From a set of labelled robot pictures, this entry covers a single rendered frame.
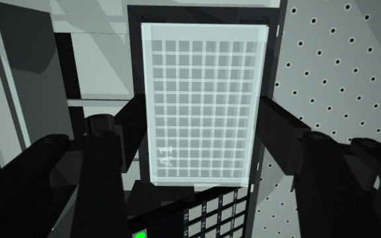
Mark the grey flat base plate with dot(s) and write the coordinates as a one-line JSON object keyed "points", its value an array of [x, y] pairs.
{"points": [[329, 77]]}

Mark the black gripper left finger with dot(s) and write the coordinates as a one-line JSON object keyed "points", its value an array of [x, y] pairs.
{"points": [[38, 183]]}

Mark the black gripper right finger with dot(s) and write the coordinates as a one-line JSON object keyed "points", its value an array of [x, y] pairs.
{"points": [[333, 182]]}

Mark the black plate washer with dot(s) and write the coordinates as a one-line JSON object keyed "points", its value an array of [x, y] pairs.
{"points": [[87, 60]]}

